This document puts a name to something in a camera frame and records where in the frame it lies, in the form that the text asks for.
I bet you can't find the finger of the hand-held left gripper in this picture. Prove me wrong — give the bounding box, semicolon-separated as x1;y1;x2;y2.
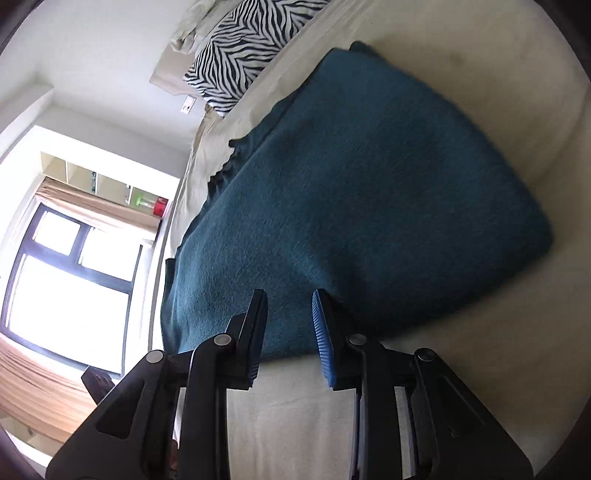
81;366;115;408

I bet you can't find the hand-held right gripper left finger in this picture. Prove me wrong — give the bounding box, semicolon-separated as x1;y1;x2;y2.
45;289;269;480

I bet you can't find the zebra print pillow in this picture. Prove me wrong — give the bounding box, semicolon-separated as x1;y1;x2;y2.
182;0;331;117

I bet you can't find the white wall shelf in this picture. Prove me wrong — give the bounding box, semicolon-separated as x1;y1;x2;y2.
41;151;170;217

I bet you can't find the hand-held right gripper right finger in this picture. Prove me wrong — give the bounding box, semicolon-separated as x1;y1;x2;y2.
311;289;535;480

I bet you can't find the beige upholstered headboard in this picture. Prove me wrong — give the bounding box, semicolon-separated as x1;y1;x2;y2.
150;44;204;96

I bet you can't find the white crumpled duvet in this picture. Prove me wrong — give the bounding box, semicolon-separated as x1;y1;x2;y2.
168;0;241;54

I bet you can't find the beige bed with headboard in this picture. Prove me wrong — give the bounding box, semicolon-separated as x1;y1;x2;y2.
168;0;591;480

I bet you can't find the black framed window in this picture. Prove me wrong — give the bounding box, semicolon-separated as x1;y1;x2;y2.
0;205;145;377

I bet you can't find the dark teal knit sweater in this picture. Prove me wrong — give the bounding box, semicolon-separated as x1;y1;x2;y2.
160;41;554;361

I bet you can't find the beige curtain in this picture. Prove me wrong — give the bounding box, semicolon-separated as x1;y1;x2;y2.
0;335;95;444
34;178;160;241

